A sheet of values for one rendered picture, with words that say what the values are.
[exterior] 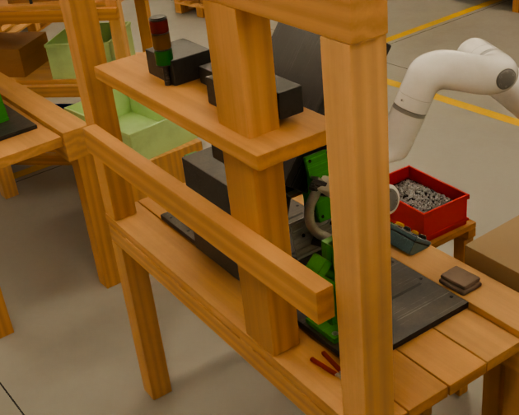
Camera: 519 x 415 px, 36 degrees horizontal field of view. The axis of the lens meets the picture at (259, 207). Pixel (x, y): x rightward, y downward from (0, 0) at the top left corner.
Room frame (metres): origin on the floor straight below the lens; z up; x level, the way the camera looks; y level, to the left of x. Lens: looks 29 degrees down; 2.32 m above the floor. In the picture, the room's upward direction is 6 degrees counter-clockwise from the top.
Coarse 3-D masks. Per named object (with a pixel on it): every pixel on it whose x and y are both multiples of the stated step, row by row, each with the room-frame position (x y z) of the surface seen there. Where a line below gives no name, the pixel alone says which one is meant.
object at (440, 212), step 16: (400, 176) 2.68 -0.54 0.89; (416, 176) 2.67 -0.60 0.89; (400, 192) 2.58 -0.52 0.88; (416, 192) 2.57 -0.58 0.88; (432, 192) 2.57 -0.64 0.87; (448, 192) 2.52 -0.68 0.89; (464, 192) 2.46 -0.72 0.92; (400, 208) 2.45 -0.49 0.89; (416, 208) 2.44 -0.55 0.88; (432, 208) 2.44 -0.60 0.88; (448, 208) 2.40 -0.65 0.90; (464, 208) 2.44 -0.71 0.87; (416, 224) 2.38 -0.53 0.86; (432, 224) 2.37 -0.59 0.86; (448, 224) 2.40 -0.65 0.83; (464, 224) 2.44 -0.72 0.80
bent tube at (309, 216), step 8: (312, 176) 2.13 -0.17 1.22; (312, 192) 2.10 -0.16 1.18; (312, 200) 2.08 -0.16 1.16; (304, 208) 2.08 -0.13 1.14; (312, 208) 2.07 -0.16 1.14; (304, 216) 2.07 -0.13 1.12; (312, 216) 2.07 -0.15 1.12; (312, 224) 2.06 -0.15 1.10; (312, 232) 2.05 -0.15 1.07; (320, 232) 2.06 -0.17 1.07
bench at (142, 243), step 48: (144, 240) 2.44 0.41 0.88; (144, 288) 2.63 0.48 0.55; (192, 288) 2.11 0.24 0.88; (240, 288) 2.08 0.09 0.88; (144, 336) 2.61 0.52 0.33; (240, 336) 1.88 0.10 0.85; (432, 336) 1.75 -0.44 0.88; (480, 336) 1.73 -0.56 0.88; (144, 384) 2.66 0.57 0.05; (288, 384) 1.68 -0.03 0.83; (336, 384) 1.60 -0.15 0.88; (432, 384) 1.56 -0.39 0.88
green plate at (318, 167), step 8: (320, 152) 2.18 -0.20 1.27; (304, 160) 2.16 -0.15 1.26; (312, 160) 2.16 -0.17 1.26; (320, 160) 2.17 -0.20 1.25; (312, 168) 2.15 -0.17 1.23; (320, 168) 2.17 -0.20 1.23; (320, 176) 2.16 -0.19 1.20; (304, 200) 2.19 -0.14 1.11; (320, 200) 2.13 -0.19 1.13; (328, 200) 2.14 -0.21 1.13; (320, 208) 2.12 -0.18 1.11; (328, 208) 2.13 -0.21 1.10; (320, 216) 2.11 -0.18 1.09; (328, 216) 2.13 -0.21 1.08
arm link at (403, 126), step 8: (392, 112) 1.91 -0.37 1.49; (400, 112) 1.89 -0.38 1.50; (408, 112) 1.88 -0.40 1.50; (392, 120) 1.90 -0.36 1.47; (400, 120) 1.88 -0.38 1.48; (408, 120) 1.88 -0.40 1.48; (416, 120) 1.88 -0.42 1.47; (392, 128) 1.89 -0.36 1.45; (400, 128) 1.88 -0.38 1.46; (408, 128) 1.88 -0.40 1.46; (416, 128) 1.88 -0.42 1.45; (392, 136) 1.88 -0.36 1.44; (400, 136) 1.88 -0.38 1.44; (408, 136) 1.88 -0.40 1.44; (416, 136) 1.90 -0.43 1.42; (392, 144) 1.88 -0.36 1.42; (400, 144) 1.88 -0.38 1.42; (408, 144) 1.88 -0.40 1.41; (392, 152) 1.87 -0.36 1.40; (400, 152) 1.88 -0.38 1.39; (408, 152) 1.89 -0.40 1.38; (392, 160) 1.87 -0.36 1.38
